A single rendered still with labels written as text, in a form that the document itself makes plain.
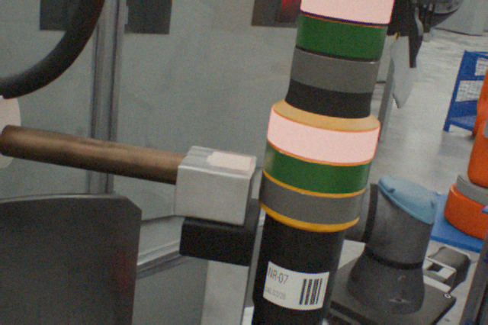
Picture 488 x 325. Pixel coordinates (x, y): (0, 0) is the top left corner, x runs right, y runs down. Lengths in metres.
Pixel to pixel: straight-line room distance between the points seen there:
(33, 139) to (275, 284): 0.12
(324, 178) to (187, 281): 1.20
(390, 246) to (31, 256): 0.84
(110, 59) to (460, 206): 3.59
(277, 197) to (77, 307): 0.18
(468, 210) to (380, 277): 3.22
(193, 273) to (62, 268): 1.05
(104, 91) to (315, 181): 0.85
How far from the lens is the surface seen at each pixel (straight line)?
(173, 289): 1.39
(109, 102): 1.07
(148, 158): 0.25
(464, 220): 4.38
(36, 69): 0.26
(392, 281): 1.15
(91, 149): 0.25
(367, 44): 0.22
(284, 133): 0.23
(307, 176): 0.22
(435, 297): 1.28
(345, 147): 0.22
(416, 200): 1.10
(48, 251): 0.38
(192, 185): 0.24
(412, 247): 1.14
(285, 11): 0.25
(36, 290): 0.38
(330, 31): 0.22
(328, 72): 0.22
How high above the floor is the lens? 1.63
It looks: 19 degrees down
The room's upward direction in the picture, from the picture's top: 8 degrees clockwise
